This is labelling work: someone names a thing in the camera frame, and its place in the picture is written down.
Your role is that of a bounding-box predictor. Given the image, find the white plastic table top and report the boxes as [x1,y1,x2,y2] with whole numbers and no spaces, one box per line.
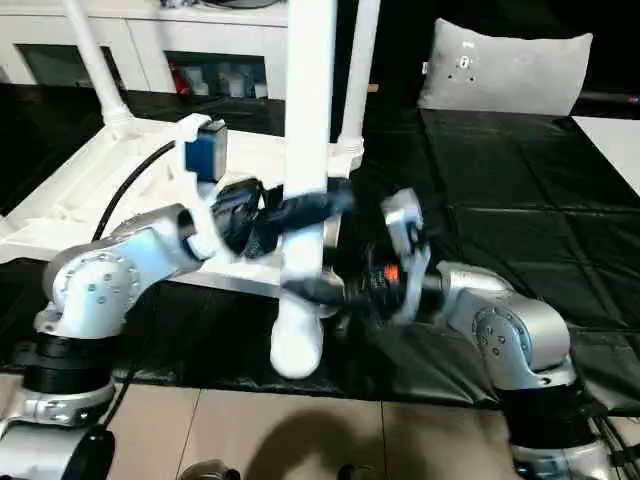
[0,112,367,322]

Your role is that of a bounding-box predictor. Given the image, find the black work mat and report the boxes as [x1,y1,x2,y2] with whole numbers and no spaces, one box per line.
[0,82,640,414]

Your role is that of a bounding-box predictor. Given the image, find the tall black cabinet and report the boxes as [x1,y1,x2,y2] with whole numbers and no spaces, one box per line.
[287,0,437,112]

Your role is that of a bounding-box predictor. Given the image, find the dark robot foot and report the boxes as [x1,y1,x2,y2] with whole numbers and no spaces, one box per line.
[181,459,242,480]
[338,464,377,480]

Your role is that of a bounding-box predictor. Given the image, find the white cabinet with glass doors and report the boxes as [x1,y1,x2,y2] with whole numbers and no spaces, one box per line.
[0,0,292,97]

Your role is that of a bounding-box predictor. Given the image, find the round grey appliance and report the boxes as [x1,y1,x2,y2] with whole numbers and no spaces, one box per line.
[199,0,282,9]

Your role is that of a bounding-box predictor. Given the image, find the grey cushion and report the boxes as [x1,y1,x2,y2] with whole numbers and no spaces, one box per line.
[417,18,595,118]

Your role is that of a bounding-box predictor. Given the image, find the white flat board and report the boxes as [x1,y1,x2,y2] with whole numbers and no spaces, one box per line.
[571,115,640,195]

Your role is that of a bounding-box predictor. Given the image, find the black bar with red mark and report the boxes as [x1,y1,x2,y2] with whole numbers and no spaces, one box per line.
[574,92,640,107]

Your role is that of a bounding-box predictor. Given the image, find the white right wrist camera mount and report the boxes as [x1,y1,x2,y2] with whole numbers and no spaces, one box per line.
[378,188,435,327]

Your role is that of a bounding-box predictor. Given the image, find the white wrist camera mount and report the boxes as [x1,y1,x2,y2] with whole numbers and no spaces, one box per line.
[168,113,242,262]
[378,188,435,327]

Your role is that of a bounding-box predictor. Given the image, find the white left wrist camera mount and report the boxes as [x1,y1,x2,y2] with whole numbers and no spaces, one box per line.
[168,113,242,262]

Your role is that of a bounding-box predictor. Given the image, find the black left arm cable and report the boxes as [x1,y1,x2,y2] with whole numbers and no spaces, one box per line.
[93,139,177,427]

